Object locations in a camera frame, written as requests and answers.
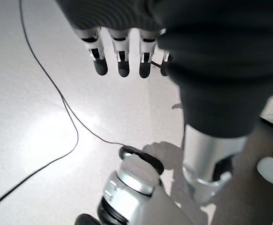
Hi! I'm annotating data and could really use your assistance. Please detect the thin black cable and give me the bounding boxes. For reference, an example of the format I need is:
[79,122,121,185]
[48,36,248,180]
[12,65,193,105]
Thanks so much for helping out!
[0,0,127,211]

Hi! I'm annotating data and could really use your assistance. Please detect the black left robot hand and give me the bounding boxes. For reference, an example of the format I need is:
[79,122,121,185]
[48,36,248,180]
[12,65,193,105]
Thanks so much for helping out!
[55,0,273,204]

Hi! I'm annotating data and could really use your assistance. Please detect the white blue medical cart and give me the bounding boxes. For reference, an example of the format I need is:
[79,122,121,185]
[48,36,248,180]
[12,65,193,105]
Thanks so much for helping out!
[257,156,273,225]

